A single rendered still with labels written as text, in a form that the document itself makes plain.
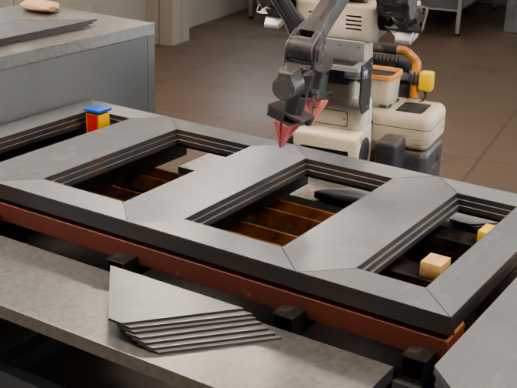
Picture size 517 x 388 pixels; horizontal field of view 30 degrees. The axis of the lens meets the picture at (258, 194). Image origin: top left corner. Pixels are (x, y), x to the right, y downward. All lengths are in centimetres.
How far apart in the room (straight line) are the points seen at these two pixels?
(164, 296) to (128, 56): 153
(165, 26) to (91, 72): 494
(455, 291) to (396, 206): 46
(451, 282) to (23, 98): 157
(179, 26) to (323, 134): 524
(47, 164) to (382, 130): 127
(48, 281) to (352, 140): 126
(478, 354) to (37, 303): 92
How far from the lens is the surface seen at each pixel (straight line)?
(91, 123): 300
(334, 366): 187
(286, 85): 221
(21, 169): 258
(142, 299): 201
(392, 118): 335
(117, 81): 338
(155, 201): 234
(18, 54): 302
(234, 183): 246
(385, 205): 237
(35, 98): 310
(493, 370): 172
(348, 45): 304
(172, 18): 815
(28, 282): 219
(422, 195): 246
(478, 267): 208
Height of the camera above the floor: 169
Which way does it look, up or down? 21 degrees down
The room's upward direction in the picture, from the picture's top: 2 degrees clockwise
